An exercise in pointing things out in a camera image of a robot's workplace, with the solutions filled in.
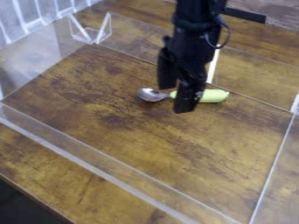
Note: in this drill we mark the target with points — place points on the black strip on table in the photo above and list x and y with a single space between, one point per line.
251 16

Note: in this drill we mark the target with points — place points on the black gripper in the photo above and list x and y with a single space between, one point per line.
190 49

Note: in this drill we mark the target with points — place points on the clear acrylic corner bracket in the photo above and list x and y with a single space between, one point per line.
88 35

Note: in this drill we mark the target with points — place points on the green handled metal spoon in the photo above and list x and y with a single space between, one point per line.
211 96

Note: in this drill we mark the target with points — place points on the clear acrylic enclosure wall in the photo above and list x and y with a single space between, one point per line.
112 160

